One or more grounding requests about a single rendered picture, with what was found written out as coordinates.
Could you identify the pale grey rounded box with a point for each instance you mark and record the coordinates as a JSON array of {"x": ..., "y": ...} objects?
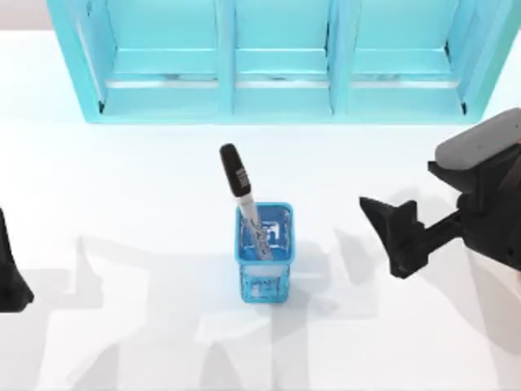
[{"x": 480, "y": 140}]

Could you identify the blue mesh pen holder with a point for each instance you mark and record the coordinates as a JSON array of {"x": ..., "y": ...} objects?
[{"x": 260, "y": 285}]

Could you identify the black and white marker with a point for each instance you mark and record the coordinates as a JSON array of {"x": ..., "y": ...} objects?
[{"x": 236, "y": 173}]

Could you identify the light blue rack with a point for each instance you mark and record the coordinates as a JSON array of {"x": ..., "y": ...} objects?
[{"x": 281, "y": 61}]

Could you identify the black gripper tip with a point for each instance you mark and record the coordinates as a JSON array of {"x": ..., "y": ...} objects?
[{"x": 9, "y": 281}]

